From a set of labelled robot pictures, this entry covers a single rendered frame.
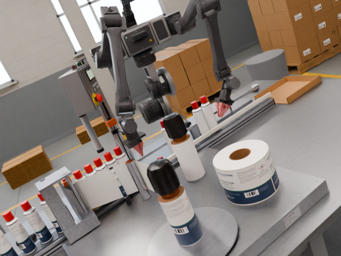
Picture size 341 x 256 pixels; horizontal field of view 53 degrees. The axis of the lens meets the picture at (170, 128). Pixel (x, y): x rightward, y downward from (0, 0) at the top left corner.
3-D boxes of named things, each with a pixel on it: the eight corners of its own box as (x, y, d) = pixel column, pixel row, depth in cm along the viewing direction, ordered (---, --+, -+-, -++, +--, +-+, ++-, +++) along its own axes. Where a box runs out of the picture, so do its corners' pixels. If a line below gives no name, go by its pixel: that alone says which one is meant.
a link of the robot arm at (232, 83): (226, 65, 188) (213, 72, 187) (235, 63, 177) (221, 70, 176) (235, 85, 191) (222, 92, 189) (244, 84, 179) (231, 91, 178)
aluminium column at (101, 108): (136, 181, 180) (77, 61, 159) (132, 179, 184) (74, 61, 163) (143, 176, 182) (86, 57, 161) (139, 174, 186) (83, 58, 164)
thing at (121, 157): (131, 188, 163) (113, 151, 156) (127, 185, 168) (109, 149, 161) (140, 182, 165) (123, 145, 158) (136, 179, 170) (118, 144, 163)
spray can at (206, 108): (214, 133, 184) (201, 99, 177) (208, 132, 188) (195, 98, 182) (221, 128, 186) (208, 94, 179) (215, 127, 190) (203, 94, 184)
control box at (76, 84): (77, 117, 154) (57, 78, 148) (88, 105, 170) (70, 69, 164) (97, 109, 152) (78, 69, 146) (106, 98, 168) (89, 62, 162)
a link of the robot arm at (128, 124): (133, 100, 155) (114, 102, 152) (139, 104, 144) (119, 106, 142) (135, 126, 158) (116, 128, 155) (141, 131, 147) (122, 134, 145)
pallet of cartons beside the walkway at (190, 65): (232, 93, 524) (212, 37, 496) (185, 118, 505) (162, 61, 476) (198, 87, 634) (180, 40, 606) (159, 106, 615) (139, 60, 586)
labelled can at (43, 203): (59, 235, 149) (35, 197, 142) (57, 231, 153) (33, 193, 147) (70, 228, 151) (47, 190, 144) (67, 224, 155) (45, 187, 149)
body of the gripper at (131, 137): (147, 136, 157) (140, 122, 154) (128, 148, 153) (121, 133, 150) (141, 134, 162) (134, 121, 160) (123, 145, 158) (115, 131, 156)
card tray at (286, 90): (288, 104, 194) (286, 97, 192) (256, 102, 216) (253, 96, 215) (321, 81, 205) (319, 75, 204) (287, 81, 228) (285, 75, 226)
